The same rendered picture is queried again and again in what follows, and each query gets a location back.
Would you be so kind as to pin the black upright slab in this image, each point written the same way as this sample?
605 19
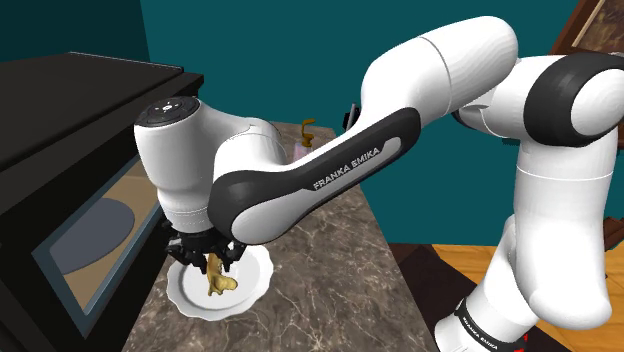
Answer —
351 117

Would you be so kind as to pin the yellow knobbly figure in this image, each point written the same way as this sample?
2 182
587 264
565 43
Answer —
220 284

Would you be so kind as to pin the white scalloped plate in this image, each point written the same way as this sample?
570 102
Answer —
253 278

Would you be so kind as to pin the pink soap dispenser gold pump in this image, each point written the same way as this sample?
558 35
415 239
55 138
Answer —
301 152

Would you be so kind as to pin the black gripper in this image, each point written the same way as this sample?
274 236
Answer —
197 240

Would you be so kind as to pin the dark brown robot stand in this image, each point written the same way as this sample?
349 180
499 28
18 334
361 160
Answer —
429 285

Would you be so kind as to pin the brown framed wall picture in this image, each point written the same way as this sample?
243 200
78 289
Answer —
602 29

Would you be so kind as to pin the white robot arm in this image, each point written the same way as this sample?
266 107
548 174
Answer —
560 204

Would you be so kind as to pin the black microwave oven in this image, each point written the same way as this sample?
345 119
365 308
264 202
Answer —
73 146

